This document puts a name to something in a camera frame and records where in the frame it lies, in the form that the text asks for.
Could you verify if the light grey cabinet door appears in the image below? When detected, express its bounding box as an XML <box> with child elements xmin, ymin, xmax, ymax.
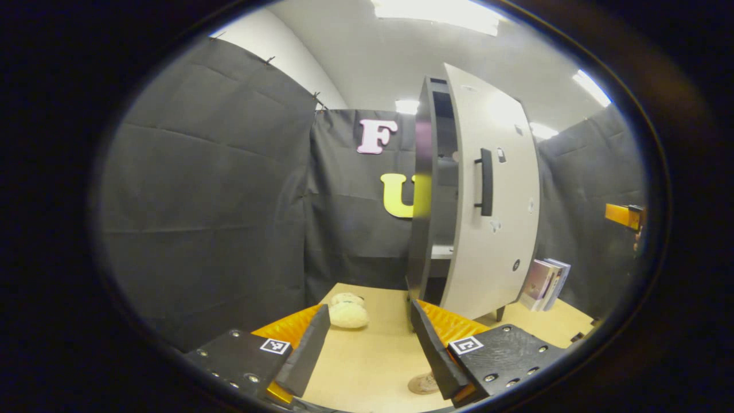
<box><xmin>440</xmin><ymin>62</ymin><xmax>541</xmax><ymax>322</ymax></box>

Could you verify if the round brown coaster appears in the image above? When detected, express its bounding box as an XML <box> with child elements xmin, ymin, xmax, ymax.
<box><xmin>408</xmin><ymin>372</ymin><xmax>441</xmax><ymax>395</ymax></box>

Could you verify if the black backdrop cloth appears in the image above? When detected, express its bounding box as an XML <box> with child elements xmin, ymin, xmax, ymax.
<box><xmin>97</xmin><ymin>37</ymin><xmax>646</xmax><ymax>350</ymax></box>

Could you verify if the black door handle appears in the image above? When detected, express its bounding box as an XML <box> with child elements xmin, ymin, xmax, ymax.
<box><xmin>474</xmin><ymin>148</ymin><xmax>494</xmax><ymax>217</ymax></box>

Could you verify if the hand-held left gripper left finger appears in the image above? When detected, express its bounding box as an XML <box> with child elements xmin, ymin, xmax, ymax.
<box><xmin>183</xmin><ymin>304</ymin><xmax>331</xmax><ymax>409</ymax></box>

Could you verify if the pink cover book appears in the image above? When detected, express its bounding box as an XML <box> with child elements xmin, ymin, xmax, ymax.
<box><xmin>519</xmin><ymin>259</ymin><xmax>555</xmax><ymax>311</ymax></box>

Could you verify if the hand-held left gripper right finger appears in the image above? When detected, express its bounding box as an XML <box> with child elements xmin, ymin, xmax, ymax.
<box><xmin>410</xmin><ymin>299</ymin><xmax>574</xmax><ymax>409</ymax></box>

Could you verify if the cream plush toy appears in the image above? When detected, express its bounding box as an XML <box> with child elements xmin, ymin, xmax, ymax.
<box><xmin>329</xmin><ymin>293</ymin><xmax>370</xmax><ymax>329</ymax></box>

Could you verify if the grey spine book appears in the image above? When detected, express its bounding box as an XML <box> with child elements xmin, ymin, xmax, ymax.
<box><xmin>542</xmin><ymin>259</ymin><xmax>566</xmax><ymax>311</ymax></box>

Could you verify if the pale blue book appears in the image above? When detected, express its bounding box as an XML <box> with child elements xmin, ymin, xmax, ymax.
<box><xmin>548</xmin><ymin>258</ymin><xmax>572</xmax><ymax>311</ymax></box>

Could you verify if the dark grey cabinet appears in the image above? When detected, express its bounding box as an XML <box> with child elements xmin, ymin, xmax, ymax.
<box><xmin>405</xmin><ymin>75</ymin><xmax>506</xmax><ymax>332</ymax></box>

